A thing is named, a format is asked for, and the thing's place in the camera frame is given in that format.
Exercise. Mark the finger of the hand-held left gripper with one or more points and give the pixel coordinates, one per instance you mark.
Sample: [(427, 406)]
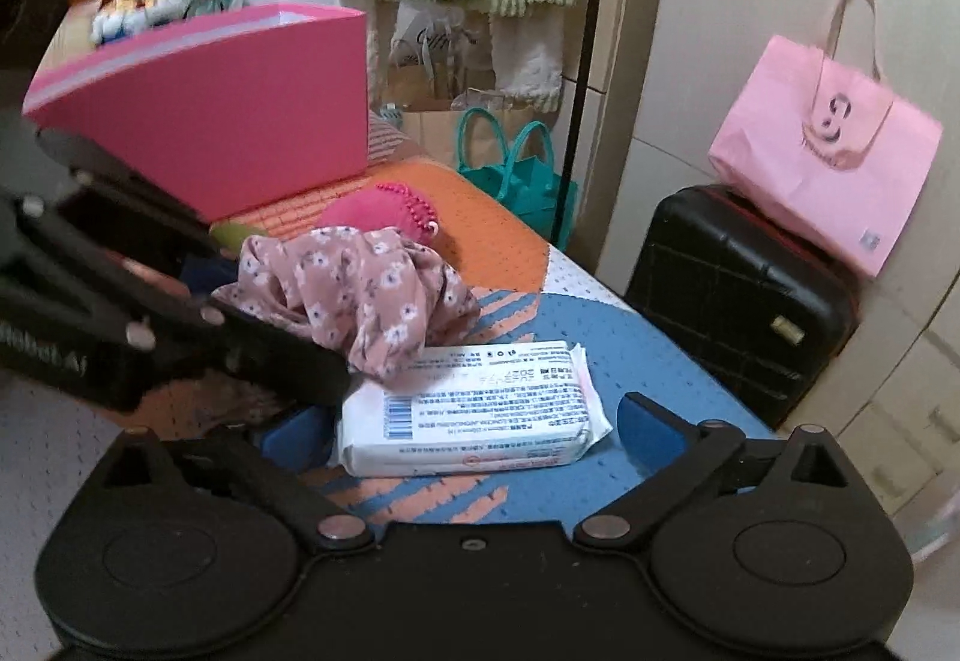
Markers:
[(285, 353), (135, 189)]

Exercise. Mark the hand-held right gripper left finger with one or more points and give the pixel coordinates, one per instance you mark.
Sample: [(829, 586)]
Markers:
[(300, 432)]

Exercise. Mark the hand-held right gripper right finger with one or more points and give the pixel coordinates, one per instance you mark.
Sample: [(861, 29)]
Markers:
[(637, 428)]

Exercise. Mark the floral pink cloth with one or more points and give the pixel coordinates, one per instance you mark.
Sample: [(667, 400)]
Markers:
[(352, 286)]

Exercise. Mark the pink cardboard box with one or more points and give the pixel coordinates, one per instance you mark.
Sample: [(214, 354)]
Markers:
[(225, 106)]

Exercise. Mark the white wipes pack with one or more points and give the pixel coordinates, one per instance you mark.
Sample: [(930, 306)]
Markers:
[(480, 421)]

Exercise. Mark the green ball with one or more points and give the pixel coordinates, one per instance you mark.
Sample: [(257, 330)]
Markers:
[(236, 233)]

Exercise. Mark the black suitcase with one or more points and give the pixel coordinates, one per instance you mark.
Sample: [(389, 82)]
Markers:
[(720, 301)]

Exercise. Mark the pink plush ball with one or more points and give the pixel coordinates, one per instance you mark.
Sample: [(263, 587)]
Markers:
[(375, 211)]

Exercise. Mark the teal tote bag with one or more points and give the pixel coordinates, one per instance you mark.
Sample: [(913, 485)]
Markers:
[(525, 181)]

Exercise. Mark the pink tote bag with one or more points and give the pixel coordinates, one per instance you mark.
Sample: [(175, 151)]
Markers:
[(810, 181)]

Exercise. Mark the brown paper bag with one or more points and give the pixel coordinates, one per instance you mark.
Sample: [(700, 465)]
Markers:
[(420, 84)]

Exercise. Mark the black pole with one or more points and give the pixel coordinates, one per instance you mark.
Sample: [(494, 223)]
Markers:
[(589, 31)]

